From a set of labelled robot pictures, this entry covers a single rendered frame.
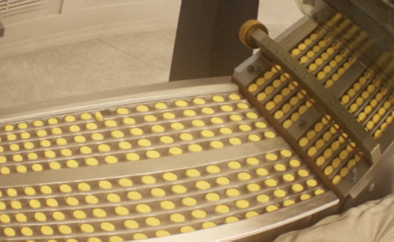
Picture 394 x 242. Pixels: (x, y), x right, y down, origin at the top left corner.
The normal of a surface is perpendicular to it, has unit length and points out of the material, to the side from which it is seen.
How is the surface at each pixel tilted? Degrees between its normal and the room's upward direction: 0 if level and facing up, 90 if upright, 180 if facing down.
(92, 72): 0
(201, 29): 90
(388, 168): 90
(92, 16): 90
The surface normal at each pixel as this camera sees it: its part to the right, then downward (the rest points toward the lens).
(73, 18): 0.43, 0.50
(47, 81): 0.13, -0.85
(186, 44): -0.80, 0.21
